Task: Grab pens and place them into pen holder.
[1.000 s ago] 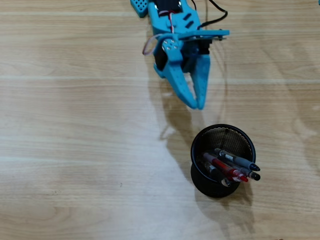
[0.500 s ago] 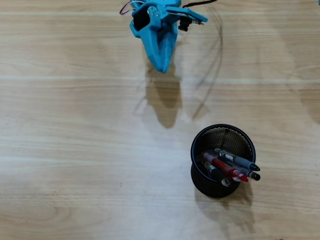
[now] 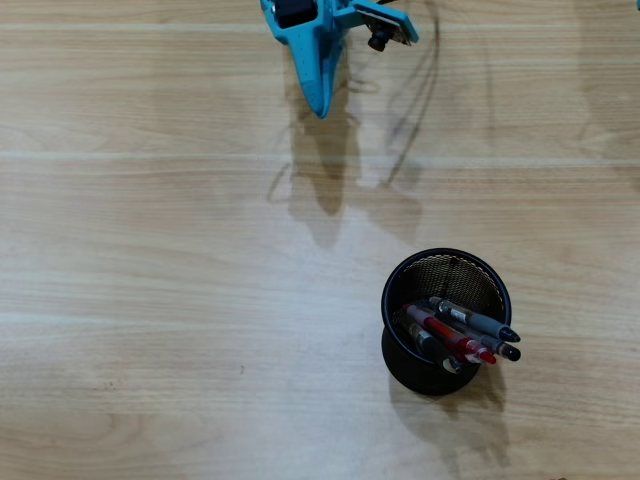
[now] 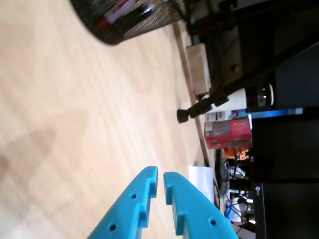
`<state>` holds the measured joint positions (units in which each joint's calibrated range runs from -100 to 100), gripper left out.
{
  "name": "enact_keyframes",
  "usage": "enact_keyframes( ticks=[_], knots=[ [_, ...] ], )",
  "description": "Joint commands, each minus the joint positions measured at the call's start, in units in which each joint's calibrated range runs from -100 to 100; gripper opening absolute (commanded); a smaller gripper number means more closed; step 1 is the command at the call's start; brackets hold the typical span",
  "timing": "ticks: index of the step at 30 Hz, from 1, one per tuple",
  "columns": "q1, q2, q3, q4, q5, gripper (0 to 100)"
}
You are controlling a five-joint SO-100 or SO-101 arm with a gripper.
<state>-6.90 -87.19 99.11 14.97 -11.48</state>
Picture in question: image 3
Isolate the black mesh pen holder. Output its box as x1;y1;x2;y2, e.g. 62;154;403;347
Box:
381;247;514;396

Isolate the red retractable gel pen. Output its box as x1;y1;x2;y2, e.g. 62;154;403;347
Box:
402;303;498;366

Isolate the black retractable gel pen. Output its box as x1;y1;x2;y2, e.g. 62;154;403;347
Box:
399;319;464;374

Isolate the clear stick pen black cap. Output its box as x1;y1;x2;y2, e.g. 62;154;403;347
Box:
449;319;522;362

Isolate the grey grip retractable pen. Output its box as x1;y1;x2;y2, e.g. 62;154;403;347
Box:
428;295;521;344

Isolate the wrist camera on blue mount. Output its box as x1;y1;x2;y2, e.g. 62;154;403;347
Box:
352;0;420;53

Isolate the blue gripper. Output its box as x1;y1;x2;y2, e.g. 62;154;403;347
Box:
272;0;361;120

